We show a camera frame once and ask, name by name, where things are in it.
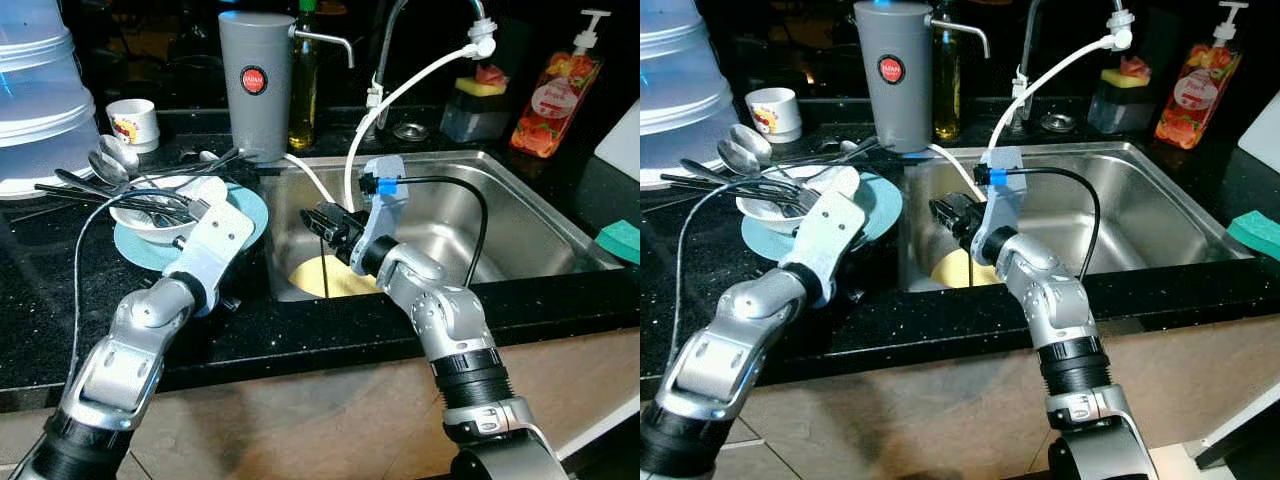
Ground black chopstick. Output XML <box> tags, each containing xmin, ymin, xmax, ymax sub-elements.
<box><xmin>35</xmin><ymin>182</ymin><xmax>196</xmax><ymax>223</ymax></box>
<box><xmin>660</xmin><ymin>172</ymin><xmax>816</xmax><ymax>213</ymax></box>

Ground white hose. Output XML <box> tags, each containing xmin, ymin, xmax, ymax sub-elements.
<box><xmin>925</xmin><ymin>10</ymin><xmax>1136</xmax><ymax>201</ymax></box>
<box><xmin>285</xmin><ymin>20</ymin><xmax>498</xmax><ymax>216</ymax></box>

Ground dark sponge holder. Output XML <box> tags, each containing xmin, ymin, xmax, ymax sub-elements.
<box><xmin>1087</xmin><ymin>80</ymin><xmax>1156</xmax><ymax>134</ymax></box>
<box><xmin>440</xmin><ymin>90</ymin><xmax>511</xmax><ymax>143</ymax></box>

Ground stacked translucent plastic containers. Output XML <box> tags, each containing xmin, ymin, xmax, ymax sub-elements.
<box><xmin>640</xmin><ymin>0</ymin><xmax>734</xmax><ymax>189</ymax></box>
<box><xmin>0</xmin><ymin>0</ymin><xmax>101</xmax><ymax>199</ymax></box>

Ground peach soap pump bottle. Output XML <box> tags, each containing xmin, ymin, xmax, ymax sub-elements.
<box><xmin>508</xmin><ymin>10</ymin><xmax>611</xmax><ymax>159</ymax></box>
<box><xmin>1153</xmin><ymin>0</ymin><xmax>1251</xmax><ymax>151</ymax></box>

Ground light blue plate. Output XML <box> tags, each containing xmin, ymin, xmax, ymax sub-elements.
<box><xmin>113</xmin><ymin>183</ymin><xmax>269</xmax><ymax>273</ymax></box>
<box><xmin>740</xmin><ymin>170</ymin><xmax>904</xmax><ymax>263</ymax></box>

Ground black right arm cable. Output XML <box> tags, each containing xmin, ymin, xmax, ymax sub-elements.
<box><xmin>980</xmin><ymin>164</ymin><xmax>1102</xmax><ymax>282</ymax></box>
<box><xmin>362</xmin><ymin>174</ymin><xmax>491</xmax><ymax>291</ymax></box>

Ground pale yellow plate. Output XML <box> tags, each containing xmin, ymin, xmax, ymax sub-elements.
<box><xmin>290</xmin><ymin>253</ymin><xmax>381</xmax><ymax>299</ymax></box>
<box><xmin>930</xmin><ymin>248</ymin><xmax>1006</xmax><ymax>289</ymax></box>

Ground white bowl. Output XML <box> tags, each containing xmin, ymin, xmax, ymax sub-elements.
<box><xmin>735</xmin><ymin>163</ymin><xmax>861</xmax><ymax>234</ymax></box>
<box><xmin>108</xmin><ymin>175</ymin><xmax>229</xmax><ymax>244</ymax></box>

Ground beige cabinet door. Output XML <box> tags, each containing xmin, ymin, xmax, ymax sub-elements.
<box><xmin>150</xmin><ymin>328</ymin><xmax>641</xmax><ymax>480</ymax></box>
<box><xmin>755</xmin><ymin>318</ymin><xmax>1280</xmax><ymax>476</ymax></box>

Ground white printed mug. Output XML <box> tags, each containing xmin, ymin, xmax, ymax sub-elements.
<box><xmin>745</xmin><ymin>87</ymin><xmax>803</xmax><ymax>144</ymax></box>
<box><xmin>105</xmin><ymin>98</ymin><xmax>161</xmax><ymax>154</ymax></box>

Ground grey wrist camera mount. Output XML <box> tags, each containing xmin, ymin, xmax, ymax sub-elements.
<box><xmin>350</xmin><ymin>157</ymin><xmax>406</xmax><ymax>276</ymax></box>
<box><xmin>975</xmin><ymin>147</ymin><xmax>1026</xmax><ymax>261</ymax></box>
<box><xmin>790</xmin><ymin>190</ymin><xmax>869</xmax><ymax>306</ymax></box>
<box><xmin>163</xmin><ymin>200</ymin><xmax>256</xmax><ymax>316</ymax></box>

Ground grey water filter canister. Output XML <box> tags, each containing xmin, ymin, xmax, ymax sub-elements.
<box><xmin>218</xmin><ymin>10</ymin><xmax>356</xmax><ymax>164</ymax></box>
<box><xmin>853</xmin><ymin>0</ymin><xmax>991</xmax><ymax>154</ymax></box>

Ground yellow and pink sponge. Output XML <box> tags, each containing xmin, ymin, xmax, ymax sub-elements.
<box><xmin>455</xmin><ymin>62</ymin><xmax>509</xmax><ymax>98</ymax></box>
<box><xmin>1100</xmin><ymin>55</ymin><xmax>1151</xmax><ymax>89</ymax></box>

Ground chrome kitchen faucet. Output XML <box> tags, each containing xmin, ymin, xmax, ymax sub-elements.
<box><xmin>372</xmin><ymin>0</ymin><xmax>496</xmax><ymax>111</ymax></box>
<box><xmin>1015</xmin><ymin>0</ymin><xmax>1136</xmax><ymax>98</ymax></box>

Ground yellow oil bottle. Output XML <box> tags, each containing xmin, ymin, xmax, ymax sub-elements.
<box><xmin>932</xmin><ymin>0</ymin><xmax>961</xmax><ymax>141</ymax></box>
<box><xmin>288</xmin><ymin>0</ymin><xmax>319</xmax><ymax>151</ymax></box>

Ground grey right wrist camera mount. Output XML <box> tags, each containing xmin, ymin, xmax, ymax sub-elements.
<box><xmin>975</xmin><ymin>147</ymin><xmax>1026</xmax><ymax>261</ymax></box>
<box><xmin>350</xmin><ymin>157</ymin><xmax>406</xmax><ymax>276</ymax></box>

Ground green sponge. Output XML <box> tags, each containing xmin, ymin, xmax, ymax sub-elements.
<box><xmin>595</xmin><ymin>220</ymin><xmax>641</xmax><ymax>266</ymax></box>
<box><xmin>1227</xmin><ymin>210</ymin><xmax>1280</xmax><ymax>261</ymax></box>

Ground stainless steel sink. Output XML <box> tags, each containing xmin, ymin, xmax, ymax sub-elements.
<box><xmin>265</xmin><ymin>150</ymin><xmax>623</xmax><ymax>303</ymax></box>
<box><xmin>900</xmin><ymin>140</ymin><xmax>1256</xmax><ymax>293</ymax></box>

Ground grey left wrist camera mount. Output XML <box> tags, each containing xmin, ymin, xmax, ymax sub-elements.
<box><xmin>790</xmin><ymin>190</ymin><xmax>869</xmax><ymax>306</ymax></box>
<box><xmin>163</xmin><ymin>200</ymin><xmax>256</xmax><ymax>316</ymax></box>

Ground white board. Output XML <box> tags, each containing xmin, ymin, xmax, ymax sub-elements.
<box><xmin>1238</xmin><ymin>90</ymin><xmax>1280</xmax><ymax>161</ymax></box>
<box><xmin>595</xmin><ymin>100</ymin><xmax>641</xmax><ymax>181</ymax></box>

